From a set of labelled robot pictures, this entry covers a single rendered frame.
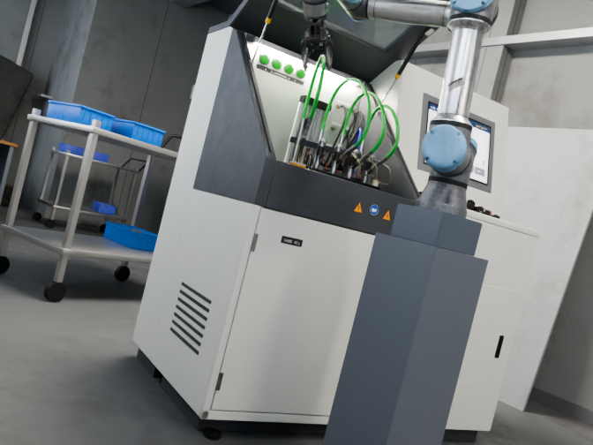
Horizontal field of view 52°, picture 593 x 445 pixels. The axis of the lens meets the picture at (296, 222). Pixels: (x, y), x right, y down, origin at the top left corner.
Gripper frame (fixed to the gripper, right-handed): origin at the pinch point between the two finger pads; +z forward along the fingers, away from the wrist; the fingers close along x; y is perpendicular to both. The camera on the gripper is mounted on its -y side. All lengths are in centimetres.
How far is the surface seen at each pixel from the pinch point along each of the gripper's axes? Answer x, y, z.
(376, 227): 21, 25, 51
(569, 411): 148, -20, 244
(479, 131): 72, -54, 62
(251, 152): -22.2, 22.3, 19.3
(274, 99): -20.0, -32.0, 31.3
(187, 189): -55, -1, 55
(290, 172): -8.2, 30.3, 21.9
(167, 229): -67, 2, 74
